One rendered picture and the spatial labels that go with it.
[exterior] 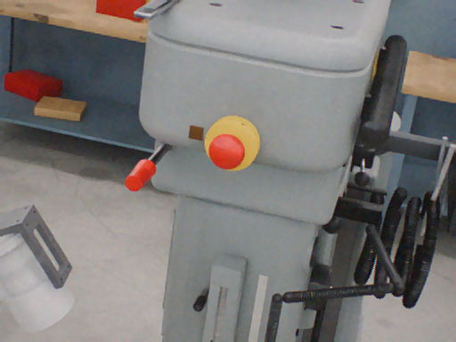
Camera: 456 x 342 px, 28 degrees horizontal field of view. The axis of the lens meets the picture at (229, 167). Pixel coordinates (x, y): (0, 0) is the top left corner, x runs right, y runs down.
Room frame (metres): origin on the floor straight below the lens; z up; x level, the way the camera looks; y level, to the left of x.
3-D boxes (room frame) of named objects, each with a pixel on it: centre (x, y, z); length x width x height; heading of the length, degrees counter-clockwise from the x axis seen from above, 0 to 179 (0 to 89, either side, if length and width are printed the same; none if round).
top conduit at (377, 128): (1.20, -0.19, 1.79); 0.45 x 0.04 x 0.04; 170
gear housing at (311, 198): (1.23, -0.05, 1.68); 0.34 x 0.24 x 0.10; 170
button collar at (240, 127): (0.96, 0.00, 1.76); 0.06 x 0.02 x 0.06; 80
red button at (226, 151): (0.94, 0.00, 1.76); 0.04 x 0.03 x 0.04; 80
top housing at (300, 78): (1.20, -0.04, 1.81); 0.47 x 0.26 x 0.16; 170
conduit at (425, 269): (1.42, -0.28, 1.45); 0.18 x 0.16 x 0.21; 170
